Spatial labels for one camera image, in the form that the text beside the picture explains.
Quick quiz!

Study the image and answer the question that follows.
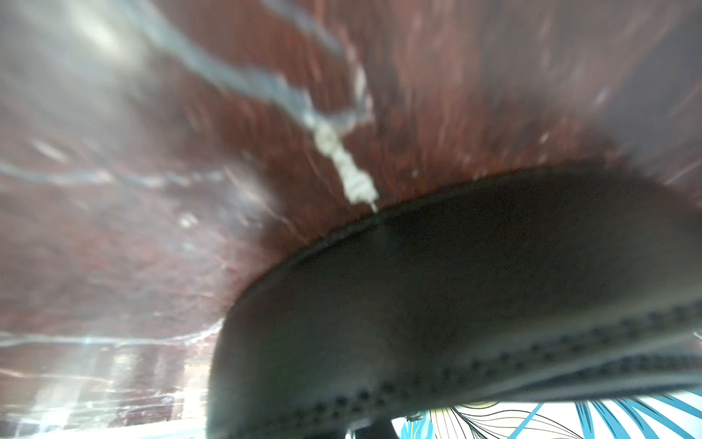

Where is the black belt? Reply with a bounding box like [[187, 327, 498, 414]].
[[206, 166, 701, 438]]

